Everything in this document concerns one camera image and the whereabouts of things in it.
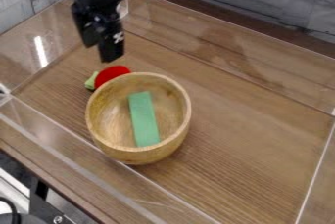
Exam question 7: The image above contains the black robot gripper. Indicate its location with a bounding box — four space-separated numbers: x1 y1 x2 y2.
71 0 125 63

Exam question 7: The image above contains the red plush fruit green stem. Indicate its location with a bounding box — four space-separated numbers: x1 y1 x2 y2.
83 66 131 91

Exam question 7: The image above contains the round wooden bowl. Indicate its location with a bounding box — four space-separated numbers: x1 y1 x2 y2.
84 72 193 165

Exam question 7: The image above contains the green rectangular block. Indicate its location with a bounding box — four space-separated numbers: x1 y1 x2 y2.
129 91 159 147

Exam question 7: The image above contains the black metal table leg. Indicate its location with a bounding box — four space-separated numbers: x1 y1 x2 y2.
28 178 71 224

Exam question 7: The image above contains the black cable under table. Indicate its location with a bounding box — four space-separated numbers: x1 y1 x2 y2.
0 197 21 224

